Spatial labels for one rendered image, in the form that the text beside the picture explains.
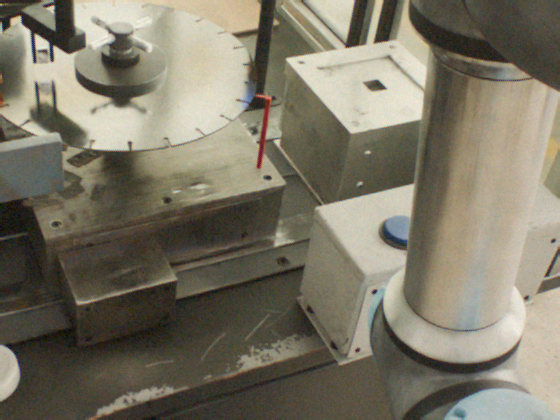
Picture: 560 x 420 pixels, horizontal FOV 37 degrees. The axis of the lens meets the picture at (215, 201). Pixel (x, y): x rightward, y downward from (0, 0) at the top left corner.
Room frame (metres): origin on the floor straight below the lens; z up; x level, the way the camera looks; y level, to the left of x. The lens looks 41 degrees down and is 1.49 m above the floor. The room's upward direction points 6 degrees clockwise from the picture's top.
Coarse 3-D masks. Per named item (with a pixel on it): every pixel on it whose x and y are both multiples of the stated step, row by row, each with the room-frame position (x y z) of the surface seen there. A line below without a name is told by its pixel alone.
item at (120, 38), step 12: (96, 24) 0.88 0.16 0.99; (108, 24) 0.87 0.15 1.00; (120, 24) 0.86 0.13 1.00; (132, 24) 0.87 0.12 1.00; (144, 24) 0.88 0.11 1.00; (108, 36) 0.84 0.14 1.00; (120, 36) 0.84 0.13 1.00; (132, 36) 0.85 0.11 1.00; (96, 48) 0.82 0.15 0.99; (120, 48) 0.84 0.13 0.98; (132, 48) 0.86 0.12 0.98; (144, 48) 0.83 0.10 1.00
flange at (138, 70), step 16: (80, 64) 0.84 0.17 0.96; (96, 64) 0.84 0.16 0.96; (112, 64) 0.84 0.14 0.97; (128, 64) 0.84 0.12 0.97; (144, 64) 0.85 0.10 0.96; (160, 64) 0.86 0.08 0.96; (96, 80) 0.81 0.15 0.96; (112, 80) 0.81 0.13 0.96; (128, 80) 0.82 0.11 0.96; (144, 80) 0.82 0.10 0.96; (160, 80) 0.84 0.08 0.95
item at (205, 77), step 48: (0, 48) 0.87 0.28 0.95; (48, 48) 0.88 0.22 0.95; (192, 48) 0.92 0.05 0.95; (240, 48) 0.93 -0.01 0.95; (0, 96) 0.77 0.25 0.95; (48, 96) 0.78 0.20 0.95; (96, 96) 0.79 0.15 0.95; (144, 96) 0.80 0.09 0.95; (192, 96) 0.81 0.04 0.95; (240, 96) 0.82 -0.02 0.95; (96, 144) 0.70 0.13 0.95; (144, 144) 0.71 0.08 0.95
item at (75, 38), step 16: (64, 0) 0.79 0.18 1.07; (32, 16) 0.82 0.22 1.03; (48, 16) 0.83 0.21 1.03; (64, 16) 0.79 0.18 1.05; (32, 32) 0.82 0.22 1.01; (48, 32) 0.80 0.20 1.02; (64, 32) 0.79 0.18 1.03; (80, 32) 0.80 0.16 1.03; (32, 48) 0.82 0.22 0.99; (64, 48) 0.78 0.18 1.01; (80, 48) 0.79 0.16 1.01
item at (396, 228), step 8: (392, 216) 0.68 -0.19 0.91; (400, 216) 0.68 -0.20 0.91; (392, 224) 0.67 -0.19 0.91; (400, 224) 0.67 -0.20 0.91; (408, 224) 0.67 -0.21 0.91; (384, 232) 0.66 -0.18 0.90; (392, 232) 0.66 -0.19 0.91; (400, 232) 0.66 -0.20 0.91; (408, 232) 0.66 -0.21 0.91; (392, 240) 0.65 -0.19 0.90; (400, 240) 0.65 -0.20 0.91
